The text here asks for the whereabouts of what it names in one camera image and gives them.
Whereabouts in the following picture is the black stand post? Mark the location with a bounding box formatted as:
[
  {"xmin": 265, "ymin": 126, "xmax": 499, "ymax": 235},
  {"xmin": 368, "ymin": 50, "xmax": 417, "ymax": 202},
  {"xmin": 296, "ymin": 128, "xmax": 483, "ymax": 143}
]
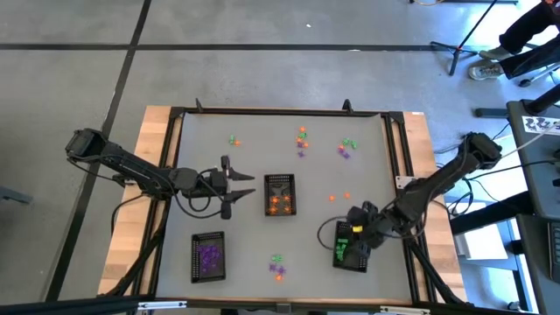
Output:
[{"xmin": 524, "ymin": 82, "xmax": 560, "ymax": 116}]

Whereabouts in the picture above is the person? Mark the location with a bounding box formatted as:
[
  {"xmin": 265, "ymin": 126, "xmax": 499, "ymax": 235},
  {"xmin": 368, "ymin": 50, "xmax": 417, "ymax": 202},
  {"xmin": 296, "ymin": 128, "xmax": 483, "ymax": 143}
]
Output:
[{"xmin": 467, "ymin": 0, "xmax": 560, "ymax": 82}]

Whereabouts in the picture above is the black tripod stand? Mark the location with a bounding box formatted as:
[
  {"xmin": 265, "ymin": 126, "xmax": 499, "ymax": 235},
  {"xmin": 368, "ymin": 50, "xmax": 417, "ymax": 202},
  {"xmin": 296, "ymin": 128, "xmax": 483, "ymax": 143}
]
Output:
[{"xmin": 430, "ymin": 0, "xmax": 500, "ymax": 76}]

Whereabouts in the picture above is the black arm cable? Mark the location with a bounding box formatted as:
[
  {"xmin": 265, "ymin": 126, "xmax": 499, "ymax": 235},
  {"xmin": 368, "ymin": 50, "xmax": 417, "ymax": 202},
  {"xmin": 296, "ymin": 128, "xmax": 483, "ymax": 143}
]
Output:
[
  {"xmin": 316, "ymin": 214, "xmax": 351, "ymax": 252},
  {"xmin": 65, "ymin": 152, "xmax": 228, "ymax": 220}
]

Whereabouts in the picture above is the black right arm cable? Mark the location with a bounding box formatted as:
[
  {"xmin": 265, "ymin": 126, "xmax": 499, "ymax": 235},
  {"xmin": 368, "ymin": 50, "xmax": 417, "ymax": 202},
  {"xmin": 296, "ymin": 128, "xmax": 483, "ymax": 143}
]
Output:
[{"xmin": 316, "ymin": 214, "xmax": 351, "ymax": 252}]

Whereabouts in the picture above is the white printed paper sheet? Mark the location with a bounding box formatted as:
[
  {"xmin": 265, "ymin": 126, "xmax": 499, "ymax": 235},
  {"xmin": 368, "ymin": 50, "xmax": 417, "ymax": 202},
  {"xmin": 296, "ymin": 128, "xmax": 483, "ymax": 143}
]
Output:
[{"xmin": 521, "ymin": 115, "xmax": 560, "ymax": 137}]

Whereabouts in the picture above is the office chair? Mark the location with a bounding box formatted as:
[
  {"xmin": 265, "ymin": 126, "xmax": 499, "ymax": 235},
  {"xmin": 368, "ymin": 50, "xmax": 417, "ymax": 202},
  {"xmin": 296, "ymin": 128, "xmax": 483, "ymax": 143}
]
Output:
[{"xmin": 518, "ymin": 43, "xmax": 560, "ymax": 88}]

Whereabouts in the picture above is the black slotted plastic basket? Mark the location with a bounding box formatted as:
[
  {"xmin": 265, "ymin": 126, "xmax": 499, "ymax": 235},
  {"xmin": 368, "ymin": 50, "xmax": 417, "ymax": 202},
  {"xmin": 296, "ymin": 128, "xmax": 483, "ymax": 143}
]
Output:
[
  {"xmin": 331, "ymin": 220, "xmax": 369, "ymax": 274},
  {"xmin": 190, "ymin": 231, "xmax": 228, "ymax": 284},
  {"xmin": 263, "ymin": 173, "xmax": 298, "ymax": 217}
]

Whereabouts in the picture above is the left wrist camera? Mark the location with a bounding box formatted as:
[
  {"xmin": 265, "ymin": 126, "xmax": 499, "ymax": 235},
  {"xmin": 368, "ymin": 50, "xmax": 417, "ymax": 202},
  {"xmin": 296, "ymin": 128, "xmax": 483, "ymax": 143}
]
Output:
[{"xmin": 208, "ymin": 171, "xmax": 228, "ymax": 197}]

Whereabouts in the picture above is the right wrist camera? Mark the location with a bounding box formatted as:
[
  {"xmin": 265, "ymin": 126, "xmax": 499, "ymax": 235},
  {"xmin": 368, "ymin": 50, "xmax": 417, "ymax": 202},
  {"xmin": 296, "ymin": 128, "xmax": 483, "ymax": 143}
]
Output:
[{"xmin": 360, "ymin": 199, "xmax": 381, "ymax": 220}]

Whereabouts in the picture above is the black aluminium table frame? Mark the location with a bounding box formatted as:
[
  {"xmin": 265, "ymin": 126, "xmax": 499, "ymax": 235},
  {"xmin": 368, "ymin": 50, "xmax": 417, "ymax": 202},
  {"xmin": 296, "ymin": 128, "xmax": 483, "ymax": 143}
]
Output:
[{"xmin": 96, "ymin": 98, "xmax": 472, "ymax": 315}]

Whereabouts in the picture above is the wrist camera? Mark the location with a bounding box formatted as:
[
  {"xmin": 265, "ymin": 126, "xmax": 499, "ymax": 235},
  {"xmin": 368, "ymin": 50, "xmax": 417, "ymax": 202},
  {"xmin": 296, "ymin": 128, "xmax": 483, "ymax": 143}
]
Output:
[
  {"xmin": 208, "ymin": 171, "xmax": 228, "ymax": 197},
  {"xmin": 360, "ymin": 199, "xmax": 381, "ymax": 220}
]

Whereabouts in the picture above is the grey table mat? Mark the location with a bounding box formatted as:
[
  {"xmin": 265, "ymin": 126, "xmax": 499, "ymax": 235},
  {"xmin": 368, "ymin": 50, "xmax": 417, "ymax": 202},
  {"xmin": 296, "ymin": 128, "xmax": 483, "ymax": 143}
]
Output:
[{"xmin": 156, "ymin": 112, "xmax": 412, "ymax": 301}]

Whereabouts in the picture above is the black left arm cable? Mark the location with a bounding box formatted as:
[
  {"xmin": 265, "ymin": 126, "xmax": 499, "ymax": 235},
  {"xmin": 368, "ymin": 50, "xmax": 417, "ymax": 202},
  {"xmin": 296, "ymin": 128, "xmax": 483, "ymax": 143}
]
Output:
[{"xmin": 65, "ymin": 152, "xmax": 228, "ymax": 220}]

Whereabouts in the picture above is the white cable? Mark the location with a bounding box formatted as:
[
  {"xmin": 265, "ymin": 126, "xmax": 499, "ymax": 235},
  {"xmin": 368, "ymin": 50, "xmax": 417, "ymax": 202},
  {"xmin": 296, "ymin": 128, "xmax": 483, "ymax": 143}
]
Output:
[{"xmin": 500, "ymin": 122, "xmax": 560, "ymax": 159}]

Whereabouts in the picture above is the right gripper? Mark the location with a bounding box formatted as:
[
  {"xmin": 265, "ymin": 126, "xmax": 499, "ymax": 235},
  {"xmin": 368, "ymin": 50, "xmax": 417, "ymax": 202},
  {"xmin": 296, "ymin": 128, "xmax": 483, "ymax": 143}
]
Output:
[{"xmin": 346, "ymin": 199, "xmax": 387, "ymax": 260}]

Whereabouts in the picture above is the office desk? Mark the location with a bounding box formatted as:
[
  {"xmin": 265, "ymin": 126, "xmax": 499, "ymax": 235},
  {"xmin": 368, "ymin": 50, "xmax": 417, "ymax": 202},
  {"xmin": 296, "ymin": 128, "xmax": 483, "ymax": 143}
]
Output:
[
  {"xmin": 475, "ymin": 99, "xmax": 560, "ymax": 220},
  {"xmin": 515, "ymin": 213, "xmax": 560, "ymax": 315}
]

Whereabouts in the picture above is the silver aluminium bar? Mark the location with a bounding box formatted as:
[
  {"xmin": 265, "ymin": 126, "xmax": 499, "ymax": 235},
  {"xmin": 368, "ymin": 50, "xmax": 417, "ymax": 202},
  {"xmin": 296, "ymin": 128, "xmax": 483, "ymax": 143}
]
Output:
[
  {"xmin": 379, "ymin": 305, "xmax": 432, "ymax": 315},
  {"xmin": 137, "ymin": 300, "xmax": 188, "ymax": 311}
]

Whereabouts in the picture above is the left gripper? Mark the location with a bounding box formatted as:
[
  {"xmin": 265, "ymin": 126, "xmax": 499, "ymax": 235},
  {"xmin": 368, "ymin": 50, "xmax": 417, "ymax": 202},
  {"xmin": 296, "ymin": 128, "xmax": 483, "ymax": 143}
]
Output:
[{"xmin": 198, "ymin": 155, "xmax": 257, "ymax": 220}]

